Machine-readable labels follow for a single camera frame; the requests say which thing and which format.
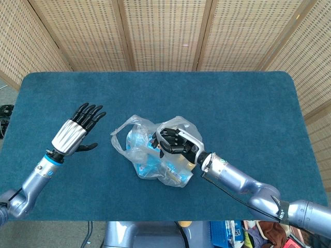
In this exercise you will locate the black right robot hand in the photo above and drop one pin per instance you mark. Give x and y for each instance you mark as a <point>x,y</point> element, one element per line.
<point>178,144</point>

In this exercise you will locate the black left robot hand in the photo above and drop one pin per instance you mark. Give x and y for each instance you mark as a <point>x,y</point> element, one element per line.
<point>68,137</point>

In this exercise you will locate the clear plastic bag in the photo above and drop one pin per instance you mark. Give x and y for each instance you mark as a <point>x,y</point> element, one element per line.
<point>139,155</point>

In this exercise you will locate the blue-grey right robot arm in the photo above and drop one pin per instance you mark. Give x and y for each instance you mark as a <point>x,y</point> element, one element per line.
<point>232,178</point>

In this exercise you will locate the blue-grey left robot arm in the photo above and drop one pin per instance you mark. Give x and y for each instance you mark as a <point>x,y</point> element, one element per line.
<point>36,175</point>

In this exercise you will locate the yellow packet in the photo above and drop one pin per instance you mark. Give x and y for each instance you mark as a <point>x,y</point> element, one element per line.
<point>190,165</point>

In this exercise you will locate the blue box with barcode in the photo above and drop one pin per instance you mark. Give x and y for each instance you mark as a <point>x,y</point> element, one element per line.
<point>181,177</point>

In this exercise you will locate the light blue carton box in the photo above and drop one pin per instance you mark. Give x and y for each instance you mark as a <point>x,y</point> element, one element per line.
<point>139,144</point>

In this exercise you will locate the blue carpet table cover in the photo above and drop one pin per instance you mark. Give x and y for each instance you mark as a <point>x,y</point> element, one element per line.
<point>155,98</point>

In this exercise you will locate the black wheeled equipment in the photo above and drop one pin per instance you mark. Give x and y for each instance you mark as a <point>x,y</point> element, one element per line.
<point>6,116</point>

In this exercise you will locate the orange round knob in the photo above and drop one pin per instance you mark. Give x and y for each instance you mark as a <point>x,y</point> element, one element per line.
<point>184,223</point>

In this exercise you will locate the blue-grey robot torso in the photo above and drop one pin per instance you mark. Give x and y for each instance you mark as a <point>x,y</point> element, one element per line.
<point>144,235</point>

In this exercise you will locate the blue plastic basket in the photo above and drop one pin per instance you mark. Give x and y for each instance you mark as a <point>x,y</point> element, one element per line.
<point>222,235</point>

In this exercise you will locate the woven rattan folding screen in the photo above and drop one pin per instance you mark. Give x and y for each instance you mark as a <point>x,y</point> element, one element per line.
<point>165,33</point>

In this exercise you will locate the brown cloth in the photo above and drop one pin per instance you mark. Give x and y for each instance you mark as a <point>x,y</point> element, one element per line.
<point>274,233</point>

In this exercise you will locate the red box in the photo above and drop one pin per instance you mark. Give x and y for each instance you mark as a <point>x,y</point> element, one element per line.
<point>291,242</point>

